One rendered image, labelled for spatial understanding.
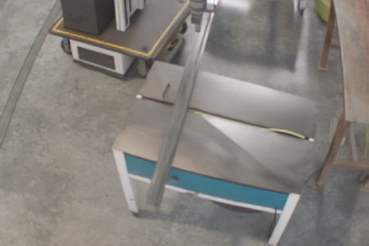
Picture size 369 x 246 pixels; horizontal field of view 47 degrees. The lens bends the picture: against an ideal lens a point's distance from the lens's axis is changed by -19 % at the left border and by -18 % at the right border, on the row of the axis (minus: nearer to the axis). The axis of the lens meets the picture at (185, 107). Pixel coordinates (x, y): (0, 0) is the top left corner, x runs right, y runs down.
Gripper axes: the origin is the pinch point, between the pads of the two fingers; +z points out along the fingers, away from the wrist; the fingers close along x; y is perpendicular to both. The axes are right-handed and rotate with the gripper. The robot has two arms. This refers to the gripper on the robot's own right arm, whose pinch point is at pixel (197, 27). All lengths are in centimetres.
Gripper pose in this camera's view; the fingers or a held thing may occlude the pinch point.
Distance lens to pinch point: 258.2
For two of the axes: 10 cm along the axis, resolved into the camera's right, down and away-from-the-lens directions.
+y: -9.8, -1.6, 1.4
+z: 0.1, 6.3, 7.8
